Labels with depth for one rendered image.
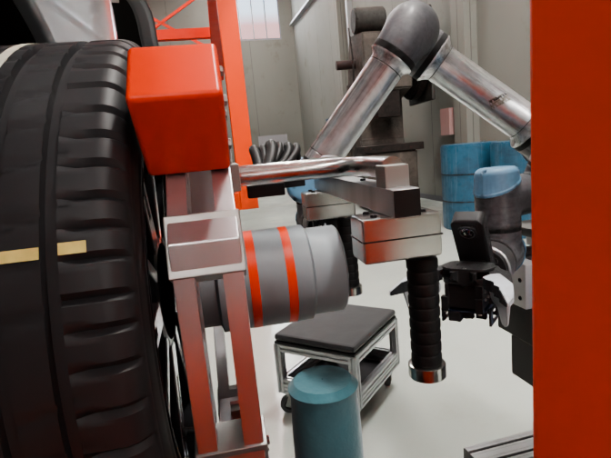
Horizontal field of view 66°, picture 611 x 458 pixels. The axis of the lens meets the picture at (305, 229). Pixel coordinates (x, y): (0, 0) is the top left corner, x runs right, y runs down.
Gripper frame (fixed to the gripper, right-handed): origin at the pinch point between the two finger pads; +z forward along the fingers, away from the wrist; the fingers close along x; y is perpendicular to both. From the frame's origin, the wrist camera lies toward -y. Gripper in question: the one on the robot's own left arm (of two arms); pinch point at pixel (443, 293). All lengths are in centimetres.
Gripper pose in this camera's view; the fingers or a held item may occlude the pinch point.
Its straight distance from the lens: 62.2
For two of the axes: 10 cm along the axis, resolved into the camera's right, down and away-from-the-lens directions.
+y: 1.0, 9.8, 1.6
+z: -5.7, 1.9, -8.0
